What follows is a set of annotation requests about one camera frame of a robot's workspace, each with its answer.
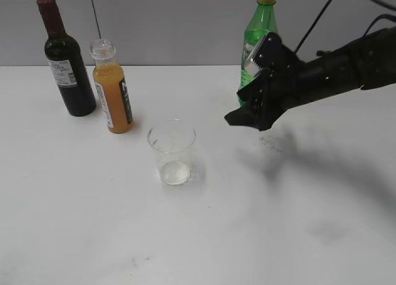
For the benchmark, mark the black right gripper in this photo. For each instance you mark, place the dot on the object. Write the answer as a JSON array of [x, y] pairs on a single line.
[[273, 91]]

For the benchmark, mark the orange juice bottle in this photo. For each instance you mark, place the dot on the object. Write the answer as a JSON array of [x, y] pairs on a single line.
[[109, 80]]

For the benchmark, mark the dark red wine bottle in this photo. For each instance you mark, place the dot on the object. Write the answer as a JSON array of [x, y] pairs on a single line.
[[64, 58]]

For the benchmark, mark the green soda bottle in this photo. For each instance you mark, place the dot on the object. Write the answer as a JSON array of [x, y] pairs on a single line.
[[261, 23]]

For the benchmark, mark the transparent plastic cup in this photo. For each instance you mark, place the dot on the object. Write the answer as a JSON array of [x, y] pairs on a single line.
[[172, 141]]

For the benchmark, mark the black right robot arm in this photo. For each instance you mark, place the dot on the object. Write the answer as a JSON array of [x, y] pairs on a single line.
[[366, 63]]

